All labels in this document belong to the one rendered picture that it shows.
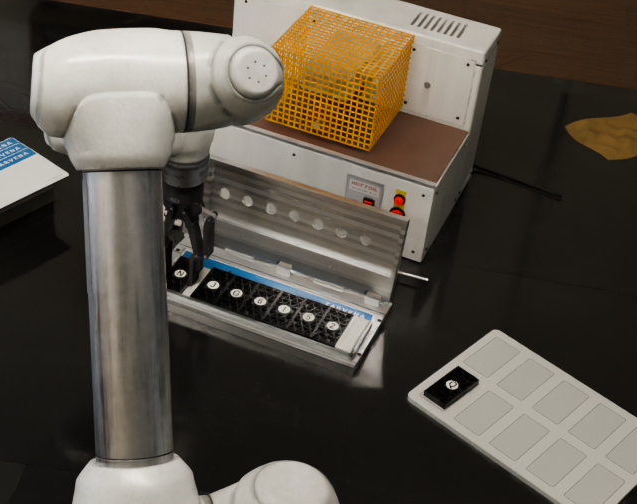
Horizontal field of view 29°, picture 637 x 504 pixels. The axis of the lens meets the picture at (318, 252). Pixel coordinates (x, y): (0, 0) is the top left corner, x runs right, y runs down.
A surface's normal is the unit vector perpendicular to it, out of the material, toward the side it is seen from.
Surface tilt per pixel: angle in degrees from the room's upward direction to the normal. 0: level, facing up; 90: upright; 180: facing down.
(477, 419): 0
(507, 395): 0
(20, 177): 0
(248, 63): 53
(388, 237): 79
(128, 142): 59
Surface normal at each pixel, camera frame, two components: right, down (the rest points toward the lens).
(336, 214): -0.36, 0.38
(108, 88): 0.21, 0.19
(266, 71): 0.39, 0.02
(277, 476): 0.27, -0.75
